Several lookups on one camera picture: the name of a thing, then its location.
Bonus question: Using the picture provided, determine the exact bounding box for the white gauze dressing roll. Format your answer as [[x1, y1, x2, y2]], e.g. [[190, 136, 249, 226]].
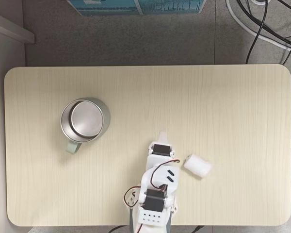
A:
[[183, 153, 212, 180]]

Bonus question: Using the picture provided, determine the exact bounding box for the pale green steel-lined mug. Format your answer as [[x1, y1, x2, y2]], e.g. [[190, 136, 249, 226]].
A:
[[60, 97, 111, 154]]

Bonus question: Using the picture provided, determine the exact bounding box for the blue printed box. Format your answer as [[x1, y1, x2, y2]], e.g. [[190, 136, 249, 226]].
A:
[[135, 0, 207, 15], [66, 0, 139, 17]]

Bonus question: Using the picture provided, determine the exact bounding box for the thick white cable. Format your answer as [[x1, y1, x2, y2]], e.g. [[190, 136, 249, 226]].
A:
[[225, 0, 291, 54]]

